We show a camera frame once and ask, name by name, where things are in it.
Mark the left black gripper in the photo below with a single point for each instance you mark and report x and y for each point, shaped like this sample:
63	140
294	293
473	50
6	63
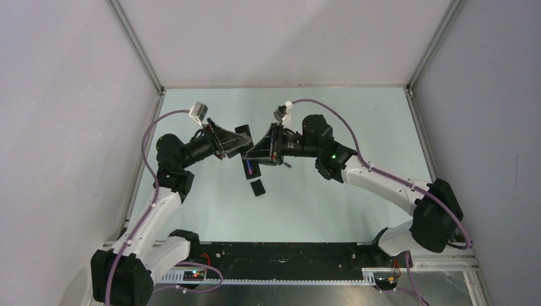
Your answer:
222	140

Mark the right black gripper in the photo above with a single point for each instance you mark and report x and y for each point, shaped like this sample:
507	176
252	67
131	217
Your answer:
270	145

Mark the black battery cover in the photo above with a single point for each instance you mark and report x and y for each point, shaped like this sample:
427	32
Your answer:
257	187

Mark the blue purple battery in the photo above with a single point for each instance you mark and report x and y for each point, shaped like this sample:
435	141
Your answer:
250	167

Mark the black remote control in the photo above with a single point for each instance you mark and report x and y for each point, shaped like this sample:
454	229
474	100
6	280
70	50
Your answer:
245	130

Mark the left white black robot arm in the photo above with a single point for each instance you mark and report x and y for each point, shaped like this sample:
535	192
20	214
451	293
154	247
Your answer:
143	228

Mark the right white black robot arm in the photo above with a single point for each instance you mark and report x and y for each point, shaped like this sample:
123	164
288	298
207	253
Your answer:
433	206

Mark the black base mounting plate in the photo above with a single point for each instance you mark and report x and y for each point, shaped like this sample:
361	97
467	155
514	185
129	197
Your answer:
265	261

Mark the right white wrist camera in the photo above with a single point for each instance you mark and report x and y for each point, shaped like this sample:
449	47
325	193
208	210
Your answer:
283	114

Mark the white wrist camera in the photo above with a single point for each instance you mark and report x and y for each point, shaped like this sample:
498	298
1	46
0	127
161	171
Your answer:
283	114
198	112

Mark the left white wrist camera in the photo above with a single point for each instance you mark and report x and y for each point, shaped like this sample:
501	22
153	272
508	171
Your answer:
198	112

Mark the aluminium frame rail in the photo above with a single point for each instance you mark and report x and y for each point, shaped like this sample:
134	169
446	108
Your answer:
195	271

